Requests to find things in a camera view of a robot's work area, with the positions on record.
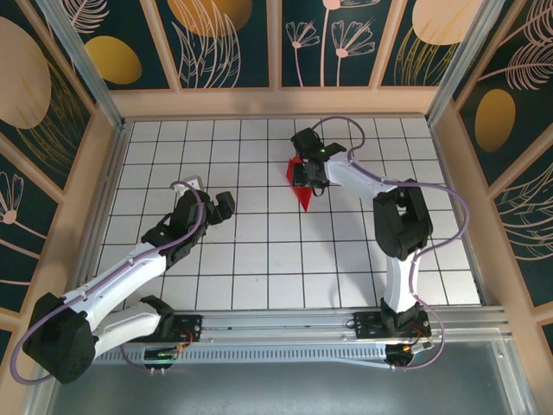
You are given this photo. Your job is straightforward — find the long aluminium base rail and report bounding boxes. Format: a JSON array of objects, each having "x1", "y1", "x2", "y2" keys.
[{"x1": 42, "y1": 305, "x2": 513, "y2": 347}]

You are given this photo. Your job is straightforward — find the red paper sheet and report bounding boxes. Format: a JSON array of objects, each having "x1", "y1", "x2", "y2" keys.
[{"x1": 284, "y1": 156, "x2": 317, "y2": 213}]

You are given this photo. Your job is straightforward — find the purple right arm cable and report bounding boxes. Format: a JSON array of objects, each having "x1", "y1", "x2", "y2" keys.
[{"x1": 311, "y1": 116, "x2": 472, "y2": 373}]

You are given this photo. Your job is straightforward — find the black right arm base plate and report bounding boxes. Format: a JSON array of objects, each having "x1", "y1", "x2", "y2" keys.
[{"x1": 353, "y1": 310, "x2": 433, "y2": 341}]

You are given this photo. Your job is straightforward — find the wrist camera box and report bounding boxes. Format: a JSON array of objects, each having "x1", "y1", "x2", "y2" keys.
[
  {"x1": 171, "y1": 175, "x2": 205, "y2": 195},
  {"x1": 289, "y1": 127, "x2": 347, "y2": 164}
]

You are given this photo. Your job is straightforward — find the grey metal sheet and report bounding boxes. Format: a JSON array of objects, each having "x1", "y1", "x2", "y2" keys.
[{"x1": 25, "y1": 341, "x2": 532, "y2": 415}]

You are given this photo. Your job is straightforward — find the small circuit board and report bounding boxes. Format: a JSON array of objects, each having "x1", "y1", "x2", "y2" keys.
[
  {"x1": 386, "y1": 341, "x2": 433, "y2": 368},
  {"x1": 144, "y1": 348, "x2": 181, "y2": 362}
]

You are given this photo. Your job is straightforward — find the grey slotted cable duct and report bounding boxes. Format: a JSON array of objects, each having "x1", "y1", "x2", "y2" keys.
[{"x1": 92, "y1": 343, "x2": 392, "y2": 371}]

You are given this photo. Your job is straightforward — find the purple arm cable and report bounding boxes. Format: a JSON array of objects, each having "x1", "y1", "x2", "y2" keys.
[
  {"x1": 311, "y1": 116, "x2": 472, "y2": 373},
  {"x1": 10, "y1": 180, "x2": 204, "y2": 386}
]

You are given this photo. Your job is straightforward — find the aluminium corner post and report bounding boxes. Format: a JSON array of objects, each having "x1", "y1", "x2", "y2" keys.
[
  {"x1": 425, "y1": 0, "x2": 518, "y2": 126},
  {"x1": 36, "y1": 0, "x2": 129, "y2": 131}
]

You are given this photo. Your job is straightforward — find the aluminium side rail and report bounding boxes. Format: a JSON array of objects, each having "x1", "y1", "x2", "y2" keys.
[{"x1": 64, "y1": 120, "x2": 133, "y2": 312}]

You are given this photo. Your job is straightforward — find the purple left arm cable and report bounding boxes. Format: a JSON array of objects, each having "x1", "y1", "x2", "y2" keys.
[{"x1": 10, "y1": 180, "x2": 204, "y2": 386}]

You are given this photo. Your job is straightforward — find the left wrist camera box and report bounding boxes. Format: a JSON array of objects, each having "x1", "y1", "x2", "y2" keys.
[{"x1": 171, "y1": 175, "x2": 205, "y2": 195}]

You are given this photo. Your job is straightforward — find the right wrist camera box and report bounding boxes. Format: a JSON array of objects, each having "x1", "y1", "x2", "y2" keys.
[{"x1": 289, "y1": 127, "x2": 347, "y2": 164}]

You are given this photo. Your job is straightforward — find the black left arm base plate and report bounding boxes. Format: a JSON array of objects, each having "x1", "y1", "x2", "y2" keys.
[{"x1": 146, "y1": 314, "x2": 204, "y2": 343}]

